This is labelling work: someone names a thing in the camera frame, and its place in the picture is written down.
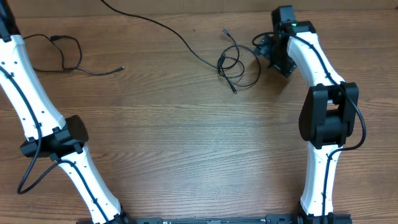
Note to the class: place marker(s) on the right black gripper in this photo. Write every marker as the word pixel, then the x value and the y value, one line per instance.
pixel 287 66

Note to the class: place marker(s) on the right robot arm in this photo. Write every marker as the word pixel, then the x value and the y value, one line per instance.
pixel 327 116

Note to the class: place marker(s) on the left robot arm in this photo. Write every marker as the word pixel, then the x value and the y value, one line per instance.
pixel 47 132

